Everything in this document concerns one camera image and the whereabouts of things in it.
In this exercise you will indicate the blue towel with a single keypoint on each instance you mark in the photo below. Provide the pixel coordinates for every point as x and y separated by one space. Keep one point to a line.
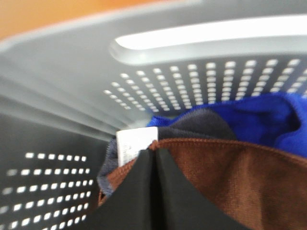
277 120

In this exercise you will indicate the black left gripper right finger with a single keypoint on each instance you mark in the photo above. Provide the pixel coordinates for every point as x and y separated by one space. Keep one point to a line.
184 207

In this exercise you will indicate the dark grey towel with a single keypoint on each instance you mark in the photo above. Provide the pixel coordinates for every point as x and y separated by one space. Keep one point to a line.
200 123

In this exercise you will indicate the grey perforated plastic basket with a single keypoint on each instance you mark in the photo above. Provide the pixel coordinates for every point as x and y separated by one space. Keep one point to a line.
68 87

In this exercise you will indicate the brown microfiber towel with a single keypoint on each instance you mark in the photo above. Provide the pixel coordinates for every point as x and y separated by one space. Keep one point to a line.
261 188

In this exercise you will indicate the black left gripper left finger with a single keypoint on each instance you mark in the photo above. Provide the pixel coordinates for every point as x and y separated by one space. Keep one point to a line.
135 204

